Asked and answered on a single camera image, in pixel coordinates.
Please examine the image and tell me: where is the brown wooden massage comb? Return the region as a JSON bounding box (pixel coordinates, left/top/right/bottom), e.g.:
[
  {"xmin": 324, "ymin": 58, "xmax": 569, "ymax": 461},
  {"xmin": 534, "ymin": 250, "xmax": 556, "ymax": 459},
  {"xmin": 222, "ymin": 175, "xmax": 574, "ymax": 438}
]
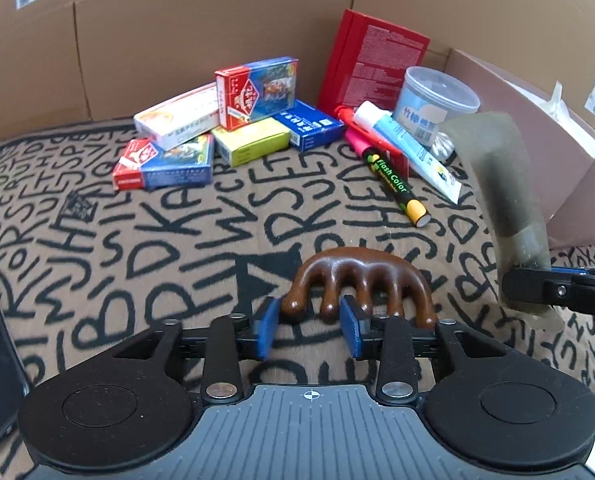
[{"xmin": 281, "ymin": 247, "xmax": 437, "ymax": 328}]

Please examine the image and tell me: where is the clear bag with dark item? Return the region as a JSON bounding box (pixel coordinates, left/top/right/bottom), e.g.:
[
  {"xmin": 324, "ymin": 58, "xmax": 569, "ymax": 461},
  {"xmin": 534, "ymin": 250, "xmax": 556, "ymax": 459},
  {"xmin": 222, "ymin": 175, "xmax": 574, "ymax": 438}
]
[{"xmin": 442, "ymin": 112, "xmax": 551, "ymax": 278}]

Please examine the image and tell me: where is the pink black Flash Color marker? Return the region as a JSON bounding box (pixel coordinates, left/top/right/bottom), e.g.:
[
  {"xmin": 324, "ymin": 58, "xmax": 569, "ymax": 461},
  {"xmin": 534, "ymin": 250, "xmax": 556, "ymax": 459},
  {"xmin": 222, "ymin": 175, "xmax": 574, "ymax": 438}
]
[{"xmin": 344, "ymin": 127, "xmax": 431, "ymax": 228}]

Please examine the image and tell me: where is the white blue toothpaste tube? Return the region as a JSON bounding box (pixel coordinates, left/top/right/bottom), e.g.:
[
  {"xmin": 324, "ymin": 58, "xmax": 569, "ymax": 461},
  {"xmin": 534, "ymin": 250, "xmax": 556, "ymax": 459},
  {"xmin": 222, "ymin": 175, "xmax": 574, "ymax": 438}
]
[{"xmin": 354, "ymin": 101, "xmax": 461, "ymax": 204}]

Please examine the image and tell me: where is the pink cardboard storage box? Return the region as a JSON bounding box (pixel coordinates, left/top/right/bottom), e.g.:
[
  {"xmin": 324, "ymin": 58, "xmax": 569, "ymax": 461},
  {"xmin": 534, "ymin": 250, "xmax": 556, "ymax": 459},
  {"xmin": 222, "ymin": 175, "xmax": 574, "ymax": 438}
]
[{"xmin": 445, "ymin": 50, "xmax": 595, "ymax": 248}]

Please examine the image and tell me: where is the patterned letter rug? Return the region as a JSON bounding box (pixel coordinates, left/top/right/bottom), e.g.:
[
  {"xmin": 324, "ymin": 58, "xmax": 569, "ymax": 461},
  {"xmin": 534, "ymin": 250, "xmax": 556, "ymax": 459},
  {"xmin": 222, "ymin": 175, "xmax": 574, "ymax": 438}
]
[{"xmin": 0, "ymin": 120, "xmax": 595, "ymax": 394}]

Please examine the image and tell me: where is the red blue flat card box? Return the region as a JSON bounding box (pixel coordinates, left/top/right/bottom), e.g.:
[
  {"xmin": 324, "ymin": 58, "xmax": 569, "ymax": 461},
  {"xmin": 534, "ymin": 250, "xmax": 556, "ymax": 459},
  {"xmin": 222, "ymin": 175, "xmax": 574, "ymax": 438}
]
[{"xmin": 112, "ymin": 133, "xmax": 214, "ymax": 191}]

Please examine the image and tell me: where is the yellow green small box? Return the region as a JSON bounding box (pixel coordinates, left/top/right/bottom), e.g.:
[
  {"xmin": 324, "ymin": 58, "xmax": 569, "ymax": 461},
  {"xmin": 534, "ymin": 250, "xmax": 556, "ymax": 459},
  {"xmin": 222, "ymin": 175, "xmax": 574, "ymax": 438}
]
[{"xmin": 212, "ymin": 118, "xmax": 290, "ymax": 167}]

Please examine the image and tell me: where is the white medicine box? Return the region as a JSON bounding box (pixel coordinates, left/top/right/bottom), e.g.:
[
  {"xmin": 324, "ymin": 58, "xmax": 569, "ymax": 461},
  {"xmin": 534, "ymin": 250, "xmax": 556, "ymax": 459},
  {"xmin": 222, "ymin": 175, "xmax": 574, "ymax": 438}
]
[{"xmin": 134, "ymin": 82, "xmax": 219, "ymax": 151}]

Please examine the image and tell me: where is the blue medicine box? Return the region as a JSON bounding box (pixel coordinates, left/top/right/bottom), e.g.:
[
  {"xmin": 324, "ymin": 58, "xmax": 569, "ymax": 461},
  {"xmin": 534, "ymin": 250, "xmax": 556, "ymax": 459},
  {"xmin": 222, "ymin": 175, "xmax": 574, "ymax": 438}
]
[{"xmin": 273, "ymin": 100, "xmax": 346, "ymax": 152}]

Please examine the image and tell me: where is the red tube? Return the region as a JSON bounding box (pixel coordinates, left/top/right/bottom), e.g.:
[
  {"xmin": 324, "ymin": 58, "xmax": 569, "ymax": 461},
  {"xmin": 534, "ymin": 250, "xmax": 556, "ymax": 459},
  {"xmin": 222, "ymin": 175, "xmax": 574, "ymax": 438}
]
[{"xmin": 334, "ymin": 105, "xmax": 409, "ymax": 179}]

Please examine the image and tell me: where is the clear cotton swab jar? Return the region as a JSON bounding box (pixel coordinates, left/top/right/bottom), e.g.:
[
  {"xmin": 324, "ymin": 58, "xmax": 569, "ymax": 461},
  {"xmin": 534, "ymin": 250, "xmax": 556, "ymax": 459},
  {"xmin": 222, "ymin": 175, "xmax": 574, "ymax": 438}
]
[{"xmin": 392, "ymin": 66, "xmax": 481, "ymax": 164}]

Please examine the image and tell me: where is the red blue playing card box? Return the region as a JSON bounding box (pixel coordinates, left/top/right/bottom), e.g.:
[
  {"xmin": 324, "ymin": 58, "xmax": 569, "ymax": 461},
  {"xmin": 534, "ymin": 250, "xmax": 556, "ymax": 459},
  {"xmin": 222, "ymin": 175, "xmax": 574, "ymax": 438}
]
[{"xmin": 215, "ymin": 56, "xmax": 299, "ymax": 131}]

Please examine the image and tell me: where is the red flat book box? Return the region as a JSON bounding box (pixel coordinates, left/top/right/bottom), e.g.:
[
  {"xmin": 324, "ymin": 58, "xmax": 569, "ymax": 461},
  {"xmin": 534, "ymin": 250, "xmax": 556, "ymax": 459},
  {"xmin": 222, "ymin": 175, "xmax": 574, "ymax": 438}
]
[{"xmin": 317, "ymin": 9, "xmax": 430, "ymax": 115}]

